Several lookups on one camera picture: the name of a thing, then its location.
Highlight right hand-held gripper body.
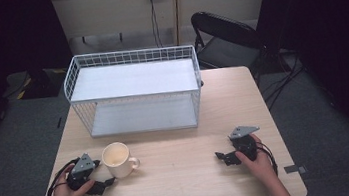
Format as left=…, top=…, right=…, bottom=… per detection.
left=226, top=123, right=265, bottom=165

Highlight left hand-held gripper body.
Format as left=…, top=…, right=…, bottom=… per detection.
left=63, top=151, right=105, bottom=193

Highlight cream ceramic mug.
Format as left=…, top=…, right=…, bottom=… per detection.
left=100, top=139, right=143, bottom=181

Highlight white wire shelf rack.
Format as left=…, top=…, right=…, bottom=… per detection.
left=60, top=40, right=208, bottom=144

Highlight person's right hand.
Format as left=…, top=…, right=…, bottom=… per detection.
left=233, top=131, right=279, bottom=189

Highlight person's left hand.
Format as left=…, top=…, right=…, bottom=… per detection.
left=46, top=160, right=99, bottom=196

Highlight grey tape strip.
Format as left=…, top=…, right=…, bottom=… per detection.
left=283, top=162, right=309, bottom=176

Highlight black stand base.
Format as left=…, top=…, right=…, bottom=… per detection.
left=0, top=65, right=71, bottom=104

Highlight black folding chair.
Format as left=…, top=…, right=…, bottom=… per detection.
left=189, top=4, right=272, bottom=88

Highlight black curtain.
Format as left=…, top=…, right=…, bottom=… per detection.
left=251, top=0, right=349, bottom=180
left=0, top=0, right=86, bottom=168

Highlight right hand-held gripper black cable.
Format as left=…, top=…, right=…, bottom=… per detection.
left=253, top=138, right=280, bottom=180

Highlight hand-held gripper black cable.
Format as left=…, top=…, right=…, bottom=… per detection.
left=39, top=157, right=86, bottom=196
left=253, top=138, right=280, bottom=180

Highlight left hand-held gripper black cable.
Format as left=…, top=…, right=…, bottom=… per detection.
left=39, top=157, right=86, bottom=196

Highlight black floor cables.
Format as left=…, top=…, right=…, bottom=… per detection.
left=257, top=46, right=311, bottom=112

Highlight black wall socket cable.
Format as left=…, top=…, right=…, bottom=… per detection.
left=147, top=0, right=164, bottom=50

